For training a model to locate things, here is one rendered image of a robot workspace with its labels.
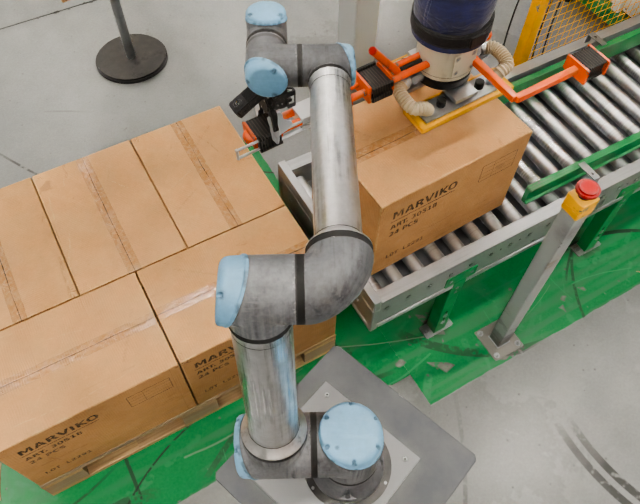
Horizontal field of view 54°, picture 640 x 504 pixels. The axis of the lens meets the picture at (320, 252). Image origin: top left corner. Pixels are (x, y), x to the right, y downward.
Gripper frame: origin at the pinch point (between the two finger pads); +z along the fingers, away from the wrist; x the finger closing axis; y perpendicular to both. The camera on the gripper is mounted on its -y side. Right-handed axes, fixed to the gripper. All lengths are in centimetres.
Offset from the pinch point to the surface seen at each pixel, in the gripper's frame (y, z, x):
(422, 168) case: 45, 26, -15
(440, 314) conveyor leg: 55, 103, -34
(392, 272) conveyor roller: 33, 66, -24
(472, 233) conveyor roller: 68, 66, -24
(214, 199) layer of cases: -8, 67, 36
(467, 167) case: 59, 28, -20
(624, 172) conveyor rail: 133, 61, -32
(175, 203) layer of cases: -22, 67, 41
